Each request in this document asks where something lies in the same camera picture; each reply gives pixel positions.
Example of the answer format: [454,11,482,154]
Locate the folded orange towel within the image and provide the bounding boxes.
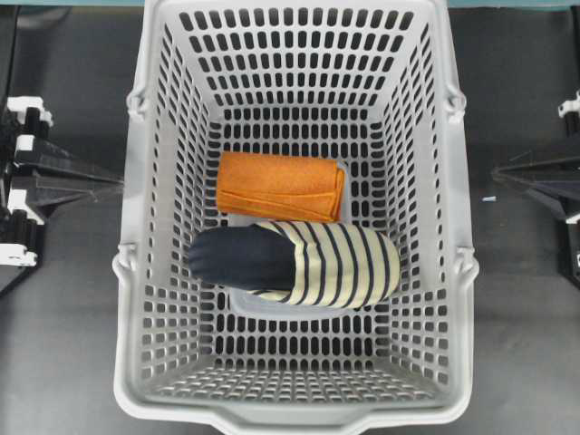
[216,152,345,223]

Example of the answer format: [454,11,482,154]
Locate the striped cream navy slipper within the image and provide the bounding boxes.
[188,221,401,309]

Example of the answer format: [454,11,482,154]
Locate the grey plastic shopping basket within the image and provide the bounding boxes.
[112,1,479,434]

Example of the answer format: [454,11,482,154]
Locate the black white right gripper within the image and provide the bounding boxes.
[492,91,579,275]

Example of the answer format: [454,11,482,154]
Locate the black cable at left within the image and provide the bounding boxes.
[3,0,24,106]

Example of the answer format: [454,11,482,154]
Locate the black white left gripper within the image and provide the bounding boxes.
[1,96,124,266]

